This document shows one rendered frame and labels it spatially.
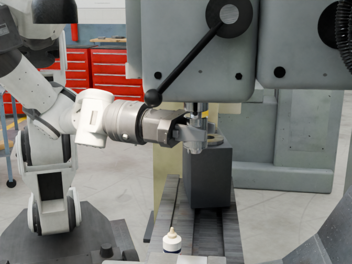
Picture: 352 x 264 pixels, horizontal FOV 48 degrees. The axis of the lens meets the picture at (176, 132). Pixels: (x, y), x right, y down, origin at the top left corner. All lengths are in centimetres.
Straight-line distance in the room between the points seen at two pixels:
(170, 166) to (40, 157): 138
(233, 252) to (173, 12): 60
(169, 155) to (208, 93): 199
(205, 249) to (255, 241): 180
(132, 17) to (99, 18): 935
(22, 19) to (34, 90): 17
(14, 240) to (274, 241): 169
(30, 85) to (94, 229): 90
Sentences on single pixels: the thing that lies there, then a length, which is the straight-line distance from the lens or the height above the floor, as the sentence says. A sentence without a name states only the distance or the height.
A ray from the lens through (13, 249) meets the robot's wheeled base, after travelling 175.
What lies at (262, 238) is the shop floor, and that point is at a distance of 285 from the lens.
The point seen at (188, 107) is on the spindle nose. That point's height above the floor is 129.
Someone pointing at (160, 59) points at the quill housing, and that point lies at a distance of 65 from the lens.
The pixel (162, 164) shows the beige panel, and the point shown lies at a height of 49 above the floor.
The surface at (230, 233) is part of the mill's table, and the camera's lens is 108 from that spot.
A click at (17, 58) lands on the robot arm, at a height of 135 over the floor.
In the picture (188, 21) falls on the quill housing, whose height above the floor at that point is 144.
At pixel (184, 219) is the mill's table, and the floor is 90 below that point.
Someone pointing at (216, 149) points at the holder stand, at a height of 109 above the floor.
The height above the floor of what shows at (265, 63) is 138.
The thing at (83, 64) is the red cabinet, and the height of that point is 78.
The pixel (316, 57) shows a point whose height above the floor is 139.
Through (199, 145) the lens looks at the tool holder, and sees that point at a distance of 76.
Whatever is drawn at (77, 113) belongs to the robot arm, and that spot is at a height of 124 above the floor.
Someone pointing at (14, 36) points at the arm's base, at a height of 141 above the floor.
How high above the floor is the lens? 146
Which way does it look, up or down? 17 degrees down
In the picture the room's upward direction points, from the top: straight up
